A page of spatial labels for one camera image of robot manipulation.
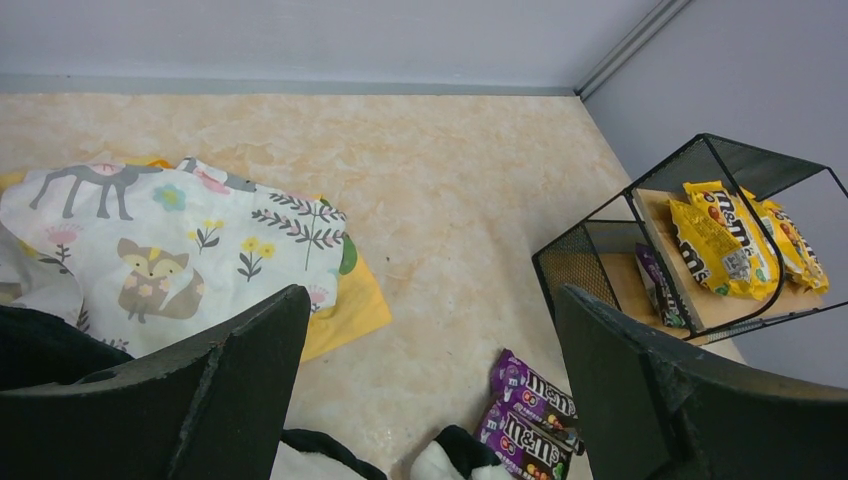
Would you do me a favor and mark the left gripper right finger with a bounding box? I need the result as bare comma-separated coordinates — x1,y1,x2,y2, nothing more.
555,285,847,479

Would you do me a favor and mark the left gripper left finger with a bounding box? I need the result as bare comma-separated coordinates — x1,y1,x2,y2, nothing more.
1,285,311,479

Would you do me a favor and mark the yellow m&m bag front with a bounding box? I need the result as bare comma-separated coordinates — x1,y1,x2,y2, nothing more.
683,180,780,301

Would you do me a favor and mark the yellow candy bag barcode side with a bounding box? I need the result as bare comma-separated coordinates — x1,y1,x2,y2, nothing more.
669,200,754,299

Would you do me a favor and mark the purple candy bag lower shelf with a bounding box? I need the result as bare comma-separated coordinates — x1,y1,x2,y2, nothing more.
634,243,687,329

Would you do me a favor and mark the yellow candy bag shelf left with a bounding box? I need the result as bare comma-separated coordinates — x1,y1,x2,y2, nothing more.
742,189,830,294

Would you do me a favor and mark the purple m&m bag left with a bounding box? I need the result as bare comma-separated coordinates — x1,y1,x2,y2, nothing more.
475,399,572,480

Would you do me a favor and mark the purple m&m bag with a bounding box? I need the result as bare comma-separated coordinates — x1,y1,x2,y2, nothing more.
475,399,572,480
489,349,585,455

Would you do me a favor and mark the purple m&m bag middle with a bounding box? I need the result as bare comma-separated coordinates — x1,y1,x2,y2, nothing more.
489,349,585,455

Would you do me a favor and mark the yellow cloth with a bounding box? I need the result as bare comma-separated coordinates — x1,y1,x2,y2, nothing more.
0,155,393,364

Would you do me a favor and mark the animal print white cloth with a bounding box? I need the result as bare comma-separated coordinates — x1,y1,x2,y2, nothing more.
0,156,359,359

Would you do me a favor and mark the black wire mesh shelf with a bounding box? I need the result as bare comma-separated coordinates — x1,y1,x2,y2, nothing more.
532,133,832,345

